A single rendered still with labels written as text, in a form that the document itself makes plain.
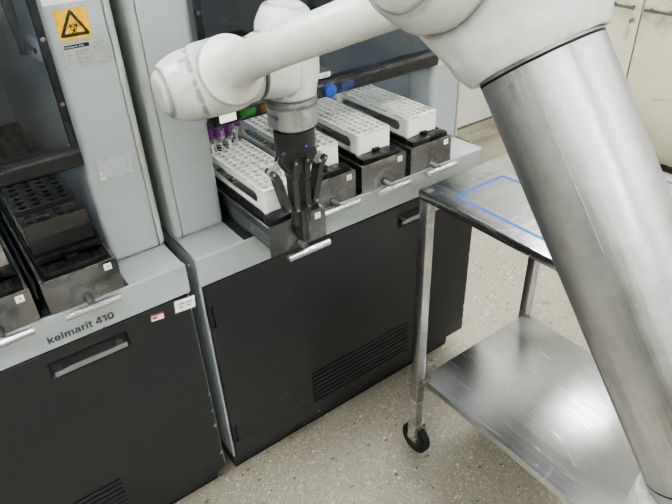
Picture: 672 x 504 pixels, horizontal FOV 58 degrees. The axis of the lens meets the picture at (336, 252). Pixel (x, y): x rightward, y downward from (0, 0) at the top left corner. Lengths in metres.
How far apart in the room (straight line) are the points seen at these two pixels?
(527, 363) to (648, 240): 1.20
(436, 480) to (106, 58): 1.29
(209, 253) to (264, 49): 0.54
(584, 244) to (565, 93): 0.11
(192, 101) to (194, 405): 0.78
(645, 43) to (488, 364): 2.03
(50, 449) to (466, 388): 0.95
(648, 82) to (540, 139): 2.83
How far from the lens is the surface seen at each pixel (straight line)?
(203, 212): 1.31
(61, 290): 1.17
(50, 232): 1.20
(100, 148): 1.18
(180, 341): 1.33
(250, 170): 1.27
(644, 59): 3.29
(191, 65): 0.92
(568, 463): 1.48
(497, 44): 0.47
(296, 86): 1.02
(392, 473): 1.74
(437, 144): 1.54
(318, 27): 0.81
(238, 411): 1.55
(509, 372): 1.63
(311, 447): 1.80
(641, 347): 0.51
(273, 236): 1.19
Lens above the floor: 1.41
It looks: 34 degrees down
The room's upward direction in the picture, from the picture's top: 3 degrees counter-clockwise
